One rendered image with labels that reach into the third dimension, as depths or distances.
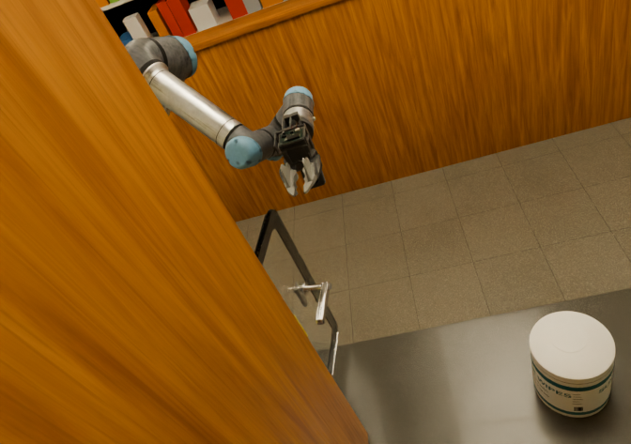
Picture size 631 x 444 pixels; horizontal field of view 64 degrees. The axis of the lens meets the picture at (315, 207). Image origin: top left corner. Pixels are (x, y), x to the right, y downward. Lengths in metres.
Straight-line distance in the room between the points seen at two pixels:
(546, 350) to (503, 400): 0.17
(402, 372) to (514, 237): 1.54
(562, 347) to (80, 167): 0.81
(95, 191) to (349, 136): 2.45
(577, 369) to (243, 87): 2.09
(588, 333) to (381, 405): 0.42
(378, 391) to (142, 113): 0.82
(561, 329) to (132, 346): 0.77
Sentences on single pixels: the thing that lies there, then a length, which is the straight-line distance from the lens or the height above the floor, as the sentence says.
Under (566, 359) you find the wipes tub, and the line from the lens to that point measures 0.96.
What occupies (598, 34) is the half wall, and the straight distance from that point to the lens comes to 2.85.
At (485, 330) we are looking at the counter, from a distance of 1.17.
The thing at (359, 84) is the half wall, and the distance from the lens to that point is 2.63.
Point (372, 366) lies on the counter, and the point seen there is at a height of 0.94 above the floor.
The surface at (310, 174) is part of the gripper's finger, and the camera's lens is 1.04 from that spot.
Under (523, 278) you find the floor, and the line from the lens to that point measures 2.42.
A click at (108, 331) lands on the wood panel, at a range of 0.37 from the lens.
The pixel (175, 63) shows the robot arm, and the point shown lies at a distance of 1.42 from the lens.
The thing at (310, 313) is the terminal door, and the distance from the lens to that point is 1.01.
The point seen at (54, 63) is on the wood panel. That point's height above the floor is 1.84.
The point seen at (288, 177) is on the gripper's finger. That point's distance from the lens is 1.05.
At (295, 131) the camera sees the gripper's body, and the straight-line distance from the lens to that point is 1.08.
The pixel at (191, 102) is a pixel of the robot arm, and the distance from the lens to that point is 1.24.
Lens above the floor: 1.93
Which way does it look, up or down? 40 degrees down
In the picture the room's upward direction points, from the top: 25 degrees counter-clockwise
